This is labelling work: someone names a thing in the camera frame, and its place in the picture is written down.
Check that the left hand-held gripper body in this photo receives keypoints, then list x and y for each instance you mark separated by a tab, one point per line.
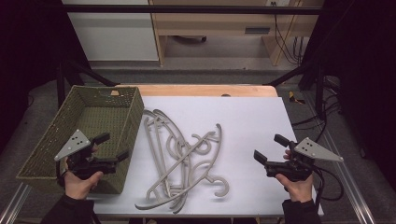
74	146

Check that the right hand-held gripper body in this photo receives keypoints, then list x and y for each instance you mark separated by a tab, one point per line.
314	151

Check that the olive green woven basket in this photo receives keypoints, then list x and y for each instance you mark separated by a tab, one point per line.
93	118

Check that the person's left hand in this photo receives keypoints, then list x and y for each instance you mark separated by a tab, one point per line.
79	188

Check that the person's right hand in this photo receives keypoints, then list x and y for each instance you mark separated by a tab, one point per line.
299	190

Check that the white table mat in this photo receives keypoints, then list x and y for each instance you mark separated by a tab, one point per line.
249	124

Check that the yellow and black tool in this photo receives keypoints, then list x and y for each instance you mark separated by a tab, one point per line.
292	98

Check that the black metal stand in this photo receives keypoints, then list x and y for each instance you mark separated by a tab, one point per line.
319	90
62	84

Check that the white cabinet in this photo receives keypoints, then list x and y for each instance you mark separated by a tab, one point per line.
115	34

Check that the dark object under desk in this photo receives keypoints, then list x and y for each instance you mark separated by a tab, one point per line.
190	39

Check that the light wooden desk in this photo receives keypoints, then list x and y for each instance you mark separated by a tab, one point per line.
218	23

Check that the aluminium rail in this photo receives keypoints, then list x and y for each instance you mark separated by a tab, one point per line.
14	205
351	186

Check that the black horizontal frame bar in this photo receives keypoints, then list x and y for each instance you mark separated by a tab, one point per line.
186	9

